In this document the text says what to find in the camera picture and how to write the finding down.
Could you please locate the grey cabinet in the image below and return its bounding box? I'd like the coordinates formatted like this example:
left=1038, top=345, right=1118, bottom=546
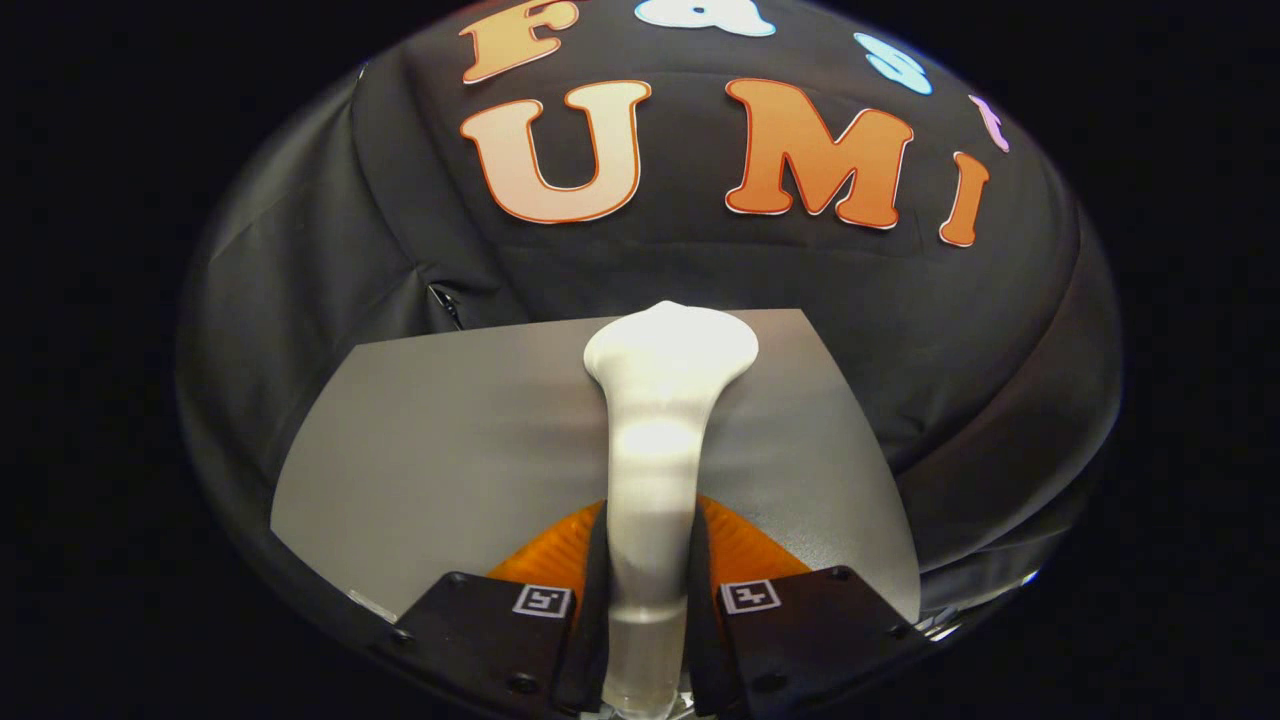
left=270, top=308, right=921, bottom=623

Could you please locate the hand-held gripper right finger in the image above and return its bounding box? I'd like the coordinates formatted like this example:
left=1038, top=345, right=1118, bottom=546
left=688, top=497, right=926, bottom=717

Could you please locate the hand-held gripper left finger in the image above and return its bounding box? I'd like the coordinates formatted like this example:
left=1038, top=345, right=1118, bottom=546
left=390, top=500, right=611, bottom=716

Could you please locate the black backdrop cloth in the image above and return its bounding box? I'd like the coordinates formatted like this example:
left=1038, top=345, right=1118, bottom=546
left=175, top=0, right=1121, bottom=641

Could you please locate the white garment steamer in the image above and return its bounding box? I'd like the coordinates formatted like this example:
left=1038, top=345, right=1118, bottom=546
left=583, top=300, right=761, bottom=717

